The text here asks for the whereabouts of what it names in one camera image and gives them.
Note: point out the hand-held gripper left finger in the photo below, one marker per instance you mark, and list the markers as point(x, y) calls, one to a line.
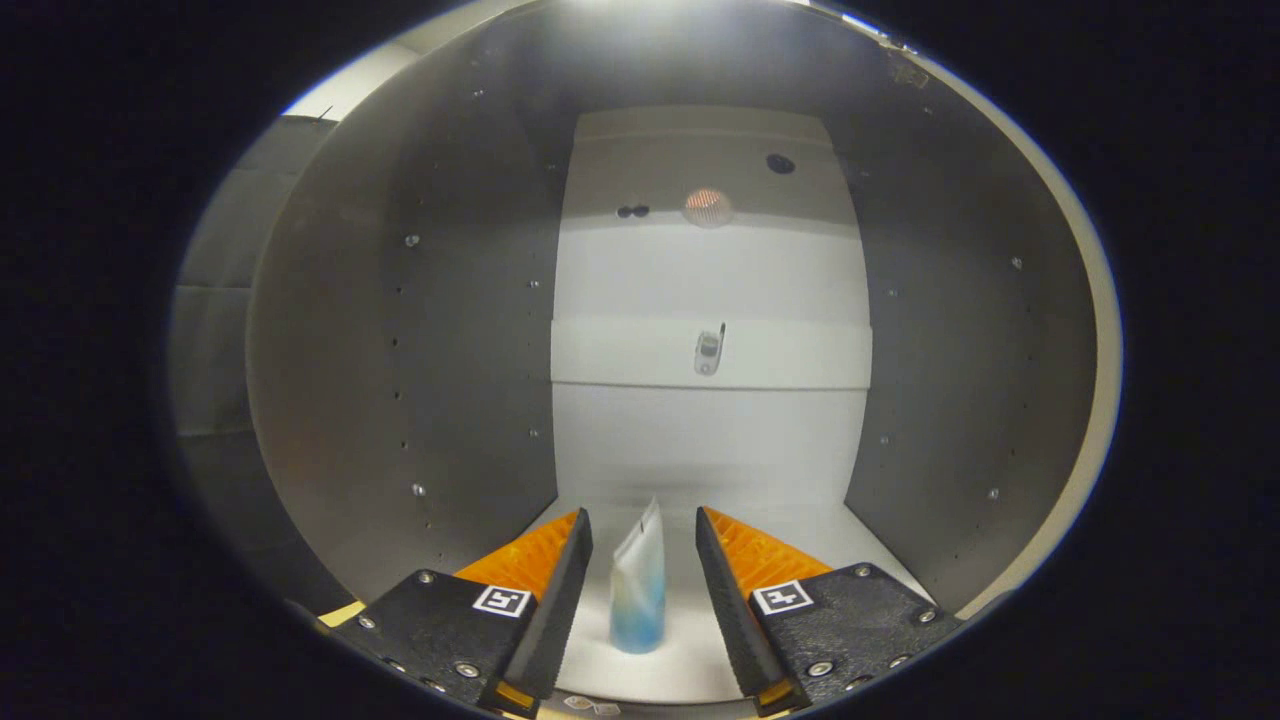
point(555, 620)

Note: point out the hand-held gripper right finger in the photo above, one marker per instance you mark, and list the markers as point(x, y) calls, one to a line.
point(735, 620)

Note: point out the blue and white tube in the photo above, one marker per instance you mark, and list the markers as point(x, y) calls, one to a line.
point(638, 600)

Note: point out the white cabinet shelf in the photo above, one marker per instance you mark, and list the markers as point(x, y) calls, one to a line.
point(620, 355)

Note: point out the dark grey cabinet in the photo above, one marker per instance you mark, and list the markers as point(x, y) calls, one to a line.
point(450, 350)

